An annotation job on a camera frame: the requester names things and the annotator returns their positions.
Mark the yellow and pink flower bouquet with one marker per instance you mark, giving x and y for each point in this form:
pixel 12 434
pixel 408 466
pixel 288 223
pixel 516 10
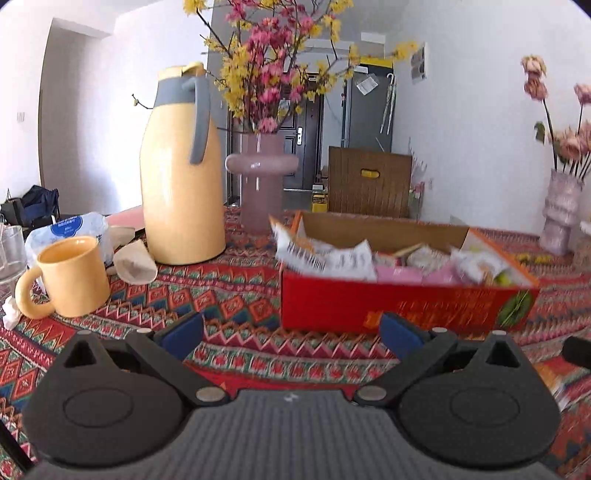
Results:
pixel 272 69

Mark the grey refrigerator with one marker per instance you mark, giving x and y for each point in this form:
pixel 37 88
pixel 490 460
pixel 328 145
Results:
pixel 364 124

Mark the pink textured vase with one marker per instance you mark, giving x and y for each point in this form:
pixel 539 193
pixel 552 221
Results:
pixel 561 217

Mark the white wall notice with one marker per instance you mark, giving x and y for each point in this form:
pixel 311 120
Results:
pixel 419 63

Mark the fallen yellow petals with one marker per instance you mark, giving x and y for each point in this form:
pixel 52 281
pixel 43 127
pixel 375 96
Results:
pixel 531 257

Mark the white orange-topped snack packet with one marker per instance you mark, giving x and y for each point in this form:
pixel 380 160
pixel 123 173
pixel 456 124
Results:
pixel 298 249

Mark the clear storage jar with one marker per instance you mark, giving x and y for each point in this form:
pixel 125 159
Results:
pixel 582 247

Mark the yellow jar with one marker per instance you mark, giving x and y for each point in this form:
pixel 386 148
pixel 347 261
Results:
pixel 319 199

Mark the dried rose bouquet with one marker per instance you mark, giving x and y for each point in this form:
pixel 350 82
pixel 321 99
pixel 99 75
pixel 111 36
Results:
pixel 570 143

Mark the pink book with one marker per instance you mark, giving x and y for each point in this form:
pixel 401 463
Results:
pixel 129 217

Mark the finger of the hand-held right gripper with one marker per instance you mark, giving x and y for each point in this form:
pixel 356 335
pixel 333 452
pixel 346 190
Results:
pixel 578 351

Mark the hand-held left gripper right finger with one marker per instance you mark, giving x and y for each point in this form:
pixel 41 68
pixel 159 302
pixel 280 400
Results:
pixel 400 337

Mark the dark entrance door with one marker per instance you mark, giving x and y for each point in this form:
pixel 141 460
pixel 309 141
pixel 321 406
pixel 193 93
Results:
pixel 307 161

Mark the yellow ceramic mug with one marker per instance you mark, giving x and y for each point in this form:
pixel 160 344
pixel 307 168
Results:
pixel 74 277

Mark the red patterned tablecloth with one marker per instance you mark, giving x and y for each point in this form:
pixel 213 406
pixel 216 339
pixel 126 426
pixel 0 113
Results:
pixel 231 295

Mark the blue white wet wipes pack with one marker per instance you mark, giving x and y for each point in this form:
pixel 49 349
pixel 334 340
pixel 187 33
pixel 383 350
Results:
pixel 69 228

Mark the yellow black box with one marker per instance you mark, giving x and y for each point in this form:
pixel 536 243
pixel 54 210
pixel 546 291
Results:
pixel 376 63

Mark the clear drinking glass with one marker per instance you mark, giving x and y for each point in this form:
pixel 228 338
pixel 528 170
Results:
pixel 11 254

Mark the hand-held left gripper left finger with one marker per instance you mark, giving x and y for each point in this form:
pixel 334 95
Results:
pixel 182 334

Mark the crumpled white tissue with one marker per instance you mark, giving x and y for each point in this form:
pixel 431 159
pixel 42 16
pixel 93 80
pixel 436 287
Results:
pixel 11 311

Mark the green snack packet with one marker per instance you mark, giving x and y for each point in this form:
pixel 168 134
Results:
pixel 504 278

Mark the dark bag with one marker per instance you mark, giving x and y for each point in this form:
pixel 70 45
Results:
pixel 37 203

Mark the pale pink dried flowers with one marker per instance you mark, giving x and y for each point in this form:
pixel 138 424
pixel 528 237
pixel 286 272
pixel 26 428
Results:
pixel 418 184

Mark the red cardboard box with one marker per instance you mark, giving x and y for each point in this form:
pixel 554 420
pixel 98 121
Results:
pixel 415 309

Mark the pink mushroom-shaped vase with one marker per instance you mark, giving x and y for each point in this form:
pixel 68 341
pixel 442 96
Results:
pixel 261 194

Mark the brown cardboard box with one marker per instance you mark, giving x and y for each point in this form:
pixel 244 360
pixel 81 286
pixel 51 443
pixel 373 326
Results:
pixel 351 194

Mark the white brown-edged snack packet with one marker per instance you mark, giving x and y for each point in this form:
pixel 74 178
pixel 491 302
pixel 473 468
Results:
pixel 478 267

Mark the white paper sheet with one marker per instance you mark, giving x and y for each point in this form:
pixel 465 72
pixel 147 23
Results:
pixel 368 84

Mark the white folded umbrella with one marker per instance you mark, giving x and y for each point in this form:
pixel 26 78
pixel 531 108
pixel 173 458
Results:
pixel 390 101

